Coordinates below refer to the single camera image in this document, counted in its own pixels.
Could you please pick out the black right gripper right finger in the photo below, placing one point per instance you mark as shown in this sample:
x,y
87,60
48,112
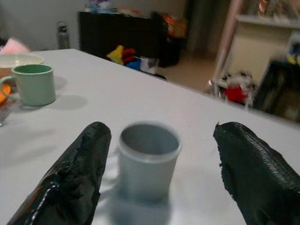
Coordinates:
x,y
257,178

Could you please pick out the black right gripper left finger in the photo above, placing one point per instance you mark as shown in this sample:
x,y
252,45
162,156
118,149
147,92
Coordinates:
x,y
70,182

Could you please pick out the grey plastic cup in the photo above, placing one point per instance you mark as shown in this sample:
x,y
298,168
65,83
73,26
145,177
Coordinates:
x,y
147,173

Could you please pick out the red white plush toy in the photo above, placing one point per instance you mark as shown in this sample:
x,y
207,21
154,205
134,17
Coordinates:
x,y
235,92

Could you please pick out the silver fork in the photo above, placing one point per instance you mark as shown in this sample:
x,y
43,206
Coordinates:
x,y
4,114

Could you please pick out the green ceramic mug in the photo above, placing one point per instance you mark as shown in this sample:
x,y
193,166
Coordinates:
x,y
35,89

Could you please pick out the white bowl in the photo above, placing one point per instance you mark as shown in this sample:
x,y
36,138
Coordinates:
x,y
14,59

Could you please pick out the blue beanbag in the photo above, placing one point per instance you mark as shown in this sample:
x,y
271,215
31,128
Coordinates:
x,y
134,63

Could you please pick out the yellow beanbag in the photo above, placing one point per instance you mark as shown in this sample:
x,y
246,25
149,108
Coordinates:
x,y
117,55

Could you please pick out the red beanbag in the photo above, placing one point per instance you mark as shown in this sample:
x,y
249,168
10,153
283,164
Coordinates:
x,y
129,54

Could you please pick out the white black fabric item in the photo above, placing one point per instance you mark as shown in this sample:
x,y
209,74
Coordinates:
x,y
150,65

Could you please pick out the grey water bottle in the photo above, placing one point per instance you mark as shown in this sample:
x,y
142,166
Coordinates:
x,y
62,37

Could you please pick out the pink fluffy cloth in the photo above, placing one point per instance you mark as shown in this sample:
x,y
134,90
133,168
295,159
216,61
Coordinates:
x,y
11,47

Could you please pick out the black cabinet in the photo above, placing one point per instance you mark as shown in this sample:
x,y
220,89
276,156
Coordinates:
x,y
117,35

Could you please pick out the white metal rack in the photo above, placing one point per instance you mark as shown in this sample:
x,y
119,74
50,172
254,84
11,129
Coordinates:
x,y
264,18

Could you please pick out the orange bag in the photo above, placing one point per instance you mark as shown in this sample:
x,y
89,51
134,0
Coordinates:
x,y
178,25

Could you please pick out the blue white container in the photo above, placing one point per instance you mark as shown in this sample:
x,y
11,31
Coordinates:
x,y
99,5

